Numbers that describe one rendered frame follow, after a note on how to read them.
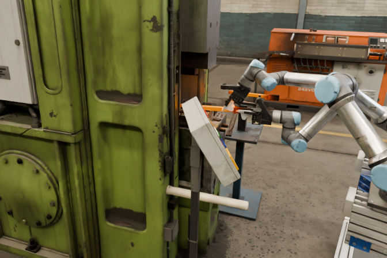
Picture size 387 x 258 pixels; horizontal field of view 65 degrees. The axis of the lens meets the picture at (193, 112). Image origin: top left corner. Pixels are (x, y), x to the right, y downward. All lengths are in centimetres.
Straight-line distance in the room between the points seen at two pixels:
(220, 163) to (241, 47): 829
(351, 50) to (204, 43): 371
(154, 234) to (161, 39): 110
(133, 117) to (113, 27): 45
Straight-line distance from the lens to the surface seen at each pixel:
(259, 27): 928
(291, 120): 181
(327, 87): 144
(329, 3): 926
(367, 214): 165
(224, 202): 169
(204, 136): 114
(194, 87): 213
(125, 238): 203
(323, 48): 508
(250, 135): 239
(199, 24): 164
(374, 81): 542
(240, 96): 180
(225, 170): 122
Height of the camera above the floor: 160
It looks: 19 degrees down
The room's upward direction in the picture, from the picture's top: 2 degrees clockwise
